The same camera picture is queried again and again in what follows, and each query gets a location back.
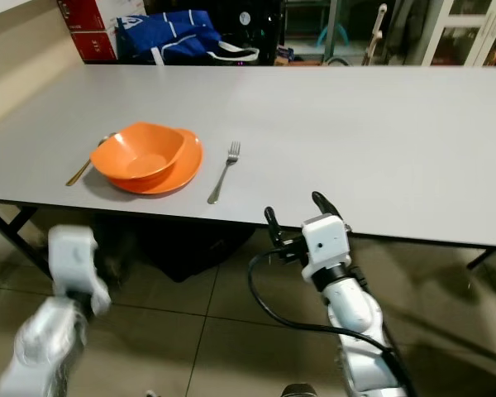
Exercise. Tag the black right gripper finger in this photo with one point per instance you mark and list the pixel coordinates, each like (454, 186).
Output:
(274, 227)
(326, 205)

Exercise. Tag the gold metal spoon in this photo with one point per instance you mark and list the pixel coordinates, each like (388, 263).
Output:
(80, 171)

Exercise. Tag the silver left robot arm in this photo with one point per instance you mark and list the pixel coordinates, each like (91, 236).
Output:
(41, 343)

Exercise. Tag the silver metal fork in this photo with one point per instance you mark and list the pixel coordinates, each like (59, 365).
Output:
(225, 169)

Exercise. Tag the orange plastic plate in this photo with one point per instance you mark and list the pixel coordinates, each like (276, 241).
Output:
(190, 168)

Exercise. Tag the orange plastic bowl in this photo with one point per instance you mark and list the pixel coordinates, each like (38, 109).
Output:
(136, 151)

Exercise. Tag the black metal table leg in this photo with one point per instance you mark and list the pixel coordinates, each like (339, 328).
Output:
(16, 240)

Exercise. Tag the black appliance with round gauge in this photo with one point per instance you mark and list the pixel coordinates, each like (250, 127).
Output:
(248, 29)

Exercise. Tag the white glass door cabinet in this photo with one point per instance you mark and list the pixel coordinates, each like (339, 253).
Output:
(459, 33)

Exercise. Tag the red cardboard box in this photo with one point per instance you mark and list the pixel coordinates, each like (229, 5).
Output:
(83, 31)

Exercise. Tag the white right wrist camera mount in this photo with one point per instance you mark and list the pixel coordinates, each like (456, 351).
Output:
(326, 240)

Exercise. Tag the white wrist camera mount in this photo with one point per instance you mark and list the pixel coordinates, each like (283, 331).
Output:
(73, 256)
(326, 240)

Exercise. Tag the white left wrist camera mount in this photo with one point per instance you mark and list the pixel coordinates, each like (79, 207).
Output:
(73, 256)

